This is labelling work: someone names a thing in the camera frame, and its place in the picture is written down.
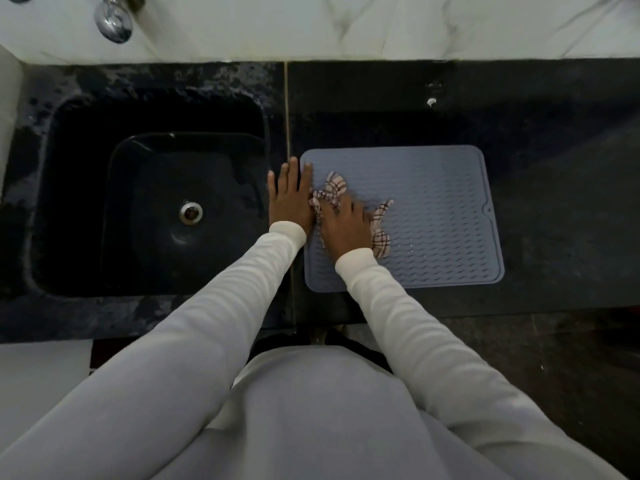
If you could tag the person's right hand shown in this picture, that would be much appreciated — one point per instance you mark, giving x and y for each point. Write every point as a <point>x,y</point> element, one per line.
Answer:
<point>345,229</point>

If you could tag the person's left hand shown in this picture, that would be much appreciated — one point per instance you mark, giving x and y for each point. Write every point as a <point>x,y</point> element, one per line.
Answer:
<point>291,204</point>

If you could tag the person's right fingers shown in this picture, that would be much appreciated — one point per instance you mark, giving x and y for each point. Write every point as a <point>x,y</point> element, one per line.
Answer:
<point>345,200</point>

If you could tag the person's left middle finger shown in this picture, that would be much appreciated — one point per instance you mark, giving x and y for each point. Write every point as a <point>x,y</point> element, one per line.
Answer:
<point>294,173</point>

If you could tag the person's left little finger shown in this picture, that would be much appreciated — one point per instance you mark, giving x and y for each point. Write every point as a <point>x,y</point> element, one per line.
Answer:
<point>271,182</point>

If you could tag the checked dish cloth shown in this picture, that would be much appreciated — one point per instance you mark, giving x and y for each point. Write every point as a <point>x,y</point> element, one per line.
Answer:
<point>334,187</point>

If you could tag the grey silicone drying mat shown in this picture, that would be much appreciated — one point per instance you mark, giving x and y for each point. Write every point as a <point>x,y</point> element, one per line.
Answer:
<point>430,214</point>

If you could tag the person's left forearm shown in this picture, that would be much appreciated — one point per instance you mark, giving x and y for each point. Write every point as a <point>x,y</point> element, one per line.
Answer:
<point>165,354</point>

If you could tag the person's right forearm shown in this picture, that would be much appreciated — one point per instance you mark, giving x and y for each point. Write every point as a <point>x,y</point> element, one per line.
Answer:
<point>450,364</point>

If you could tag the chrome sink drain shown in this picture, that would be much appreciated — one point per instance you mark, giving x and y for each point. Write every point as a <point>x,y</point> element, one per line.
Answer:
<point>190,212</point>

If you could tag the black kitchen sink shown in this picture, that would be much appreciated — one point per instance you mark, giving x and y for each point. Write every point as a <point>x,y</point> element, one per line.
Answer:
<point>150,204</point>

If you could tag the person's grey top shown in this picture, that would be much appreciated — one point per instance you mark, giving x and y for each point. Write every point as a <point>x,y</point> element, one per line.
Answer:
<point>320,419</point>

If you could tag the chrome tap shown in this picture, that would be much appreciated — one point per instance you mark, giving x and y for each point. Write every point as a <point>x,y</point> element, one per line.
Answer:
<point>114,17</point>

